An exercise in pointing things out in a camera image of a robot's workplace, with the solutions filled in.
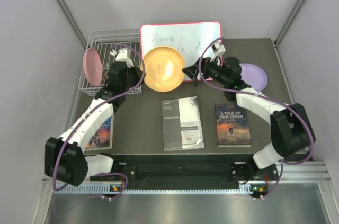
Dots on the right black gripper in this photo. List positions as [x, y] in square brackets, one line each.
[193, 71]

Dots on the yellow plate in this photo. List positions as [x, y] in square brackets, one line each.
[163, 66]

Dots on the purple plate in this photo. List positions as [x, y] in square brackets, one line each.
[254, 76]

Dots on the Tale of Two Cities book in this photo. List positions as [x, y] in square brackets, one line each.
[232, 126]

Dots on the blue sunset cover book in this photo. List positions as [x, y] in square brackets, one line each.
[102, 139]

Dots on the grey slotted cable duct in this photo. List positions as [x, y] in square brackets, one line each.
[102, 188]

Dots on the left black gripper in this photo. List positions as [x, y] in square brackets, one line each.
[136, 71]

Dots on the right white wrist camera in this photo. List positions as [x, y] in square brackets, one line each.
[218, 50]

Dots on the pink plate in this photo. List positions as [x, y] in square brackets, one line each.
[92, 67]

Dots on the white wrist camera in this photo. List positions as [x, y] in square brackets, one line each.
[122, 55]
[218, 50]

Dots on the red framed whiteboard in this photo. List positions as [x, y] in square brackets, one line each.
[189, 38]

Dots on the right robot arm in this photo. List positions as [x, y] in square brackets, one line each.
[290, 127]

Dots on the black white setup guide booklet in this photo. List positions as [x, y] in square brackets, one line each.
[182, 128]

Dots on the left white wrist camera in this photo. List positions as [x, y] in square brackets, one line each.
[122, 55]

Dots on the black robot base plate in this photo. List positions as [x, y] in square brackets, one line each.
[182, 158]

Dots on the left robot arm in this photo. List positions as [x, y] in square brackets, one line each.
[64, 158]

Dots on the white wire dish rack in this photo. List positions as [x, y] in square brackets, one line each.
[102, 40]

